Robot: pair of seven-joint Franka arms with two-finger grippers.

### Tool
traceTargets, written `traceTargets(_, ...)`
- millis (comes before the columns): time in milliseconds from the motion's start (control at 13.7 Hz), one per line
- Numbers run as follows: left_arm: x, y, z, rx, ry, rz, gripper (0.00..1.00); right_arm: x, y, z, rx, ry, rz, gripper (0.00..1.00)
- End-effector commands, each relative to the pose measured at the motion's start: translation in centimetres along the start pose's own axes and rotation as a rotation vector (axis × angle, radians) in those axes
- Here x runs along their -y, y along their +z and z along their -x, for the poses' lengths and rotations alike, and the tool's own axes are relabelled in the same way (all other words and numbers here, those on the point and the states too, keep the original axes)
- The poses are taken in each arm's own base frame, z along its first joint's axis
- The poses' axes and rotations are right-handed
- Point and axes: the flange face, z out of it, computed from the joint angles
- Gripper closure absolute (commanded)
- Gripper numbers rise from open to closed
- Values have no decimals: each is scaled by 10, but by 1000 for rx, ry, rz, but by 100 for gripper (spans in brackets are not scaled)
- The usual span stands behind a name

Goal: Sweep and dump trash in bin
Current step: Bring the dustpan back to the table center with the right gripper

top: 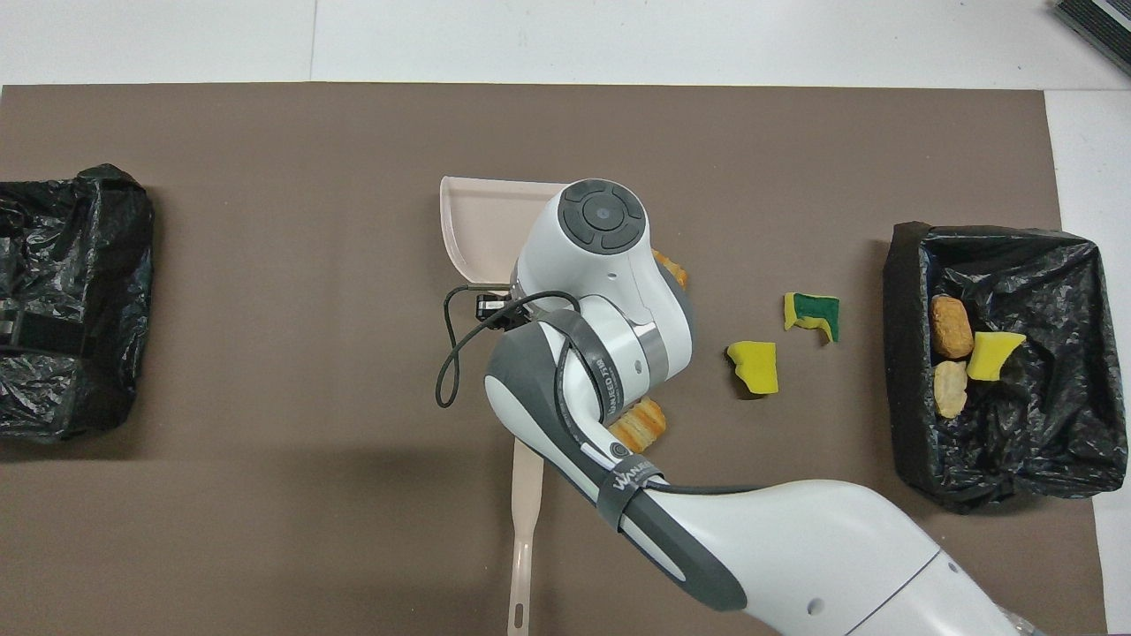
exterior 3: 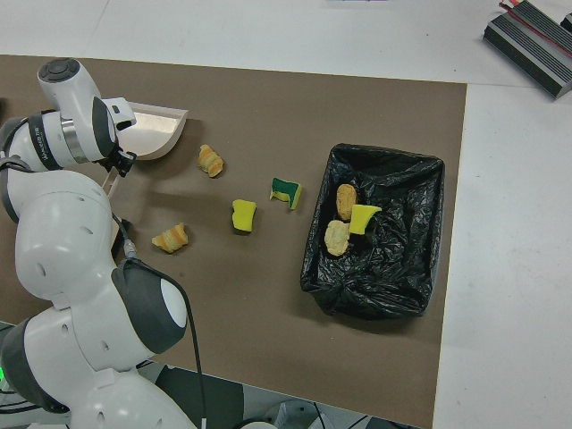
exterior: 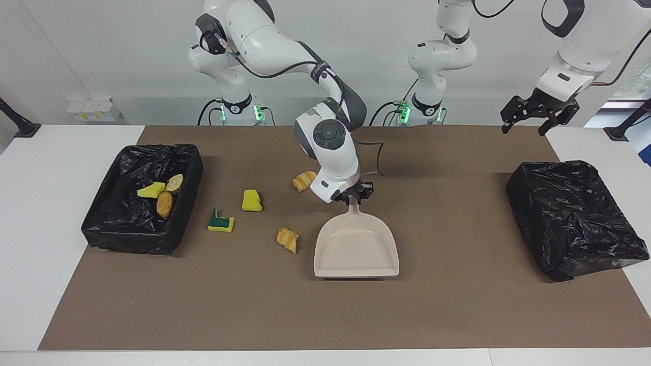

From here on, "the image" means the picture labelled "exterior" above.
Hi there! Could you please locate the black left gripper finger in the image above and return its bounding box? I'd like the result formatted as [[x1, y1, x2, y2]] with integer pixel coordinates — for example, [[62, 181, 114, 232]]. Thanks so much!
[[501, 96, 527, 135], [538, 104, 580, 137]]

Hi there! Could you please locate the beige plastic dustpan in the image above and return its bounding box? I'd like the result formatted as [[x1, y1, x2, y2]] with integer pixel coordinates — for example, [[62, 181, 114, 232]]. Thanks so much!
[[313, 196, 400, 279]]

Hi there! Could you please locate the notched green yellow sponge piece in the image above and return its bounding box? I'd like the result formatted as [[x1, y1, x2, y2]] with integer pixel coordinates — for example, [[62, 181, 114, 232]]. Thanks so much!
[[208, 208, 235, 233]]

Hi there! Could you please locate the small green yellow sponge piece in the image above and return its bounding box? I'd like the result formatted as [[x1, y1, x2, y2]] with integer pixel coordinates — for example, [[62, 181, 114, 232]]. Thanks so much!
[[137, 181, 167, 199]]

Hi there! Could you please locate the black bag lined bin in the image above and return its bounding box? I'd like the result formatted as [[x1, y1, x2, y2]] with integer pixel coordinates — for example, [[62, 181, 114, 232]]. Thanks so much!
[[506, 160, 650, 283], [81, 144, 204, 256]]

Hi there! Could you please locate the black clamp stand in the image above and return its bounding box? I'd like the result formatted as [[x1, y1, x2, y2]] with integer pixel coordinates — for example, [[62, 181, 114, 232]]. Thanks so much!
[[0, 98, 41, 139], [604, 98, 651, 142]]

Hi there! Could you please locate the brown table mat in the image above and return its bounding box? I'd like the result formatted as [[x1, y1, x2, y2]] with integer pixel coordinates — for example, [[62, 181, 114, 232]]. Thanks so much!
[[38, 125, 651, 351]]

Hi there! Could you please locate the white power strip box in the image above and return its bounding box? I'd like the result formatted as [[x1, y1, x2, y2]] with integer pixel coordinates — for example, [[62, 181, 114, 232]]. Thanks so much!
[[66, 97, 122, 123]]

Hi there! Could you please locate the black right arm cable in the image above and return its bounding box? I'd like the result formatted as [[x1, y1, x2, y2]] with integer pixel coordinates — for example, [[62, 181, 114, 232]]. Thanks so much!
[[203, 30, 386, 177]]

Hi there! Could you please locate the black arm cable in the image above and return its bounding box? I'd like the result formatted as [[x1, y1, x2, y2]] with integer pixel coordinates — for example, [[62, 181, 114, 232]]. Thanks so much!
[[203, 30, 386, 177], [470, 0, 651, 87]]

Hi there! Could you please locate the black base power cable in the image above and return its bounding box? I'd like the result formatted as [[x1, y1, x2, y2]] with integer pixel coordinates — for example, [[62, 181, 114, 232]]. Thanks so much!
[[197, 98, 224, 126], [369, 100, 410, 126]]

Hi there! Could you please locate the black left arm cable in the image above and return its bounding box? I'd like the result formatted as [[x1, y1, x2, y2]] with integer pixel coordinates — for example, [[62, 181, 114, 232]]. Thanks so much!
[[470, 0, 651, 87]]

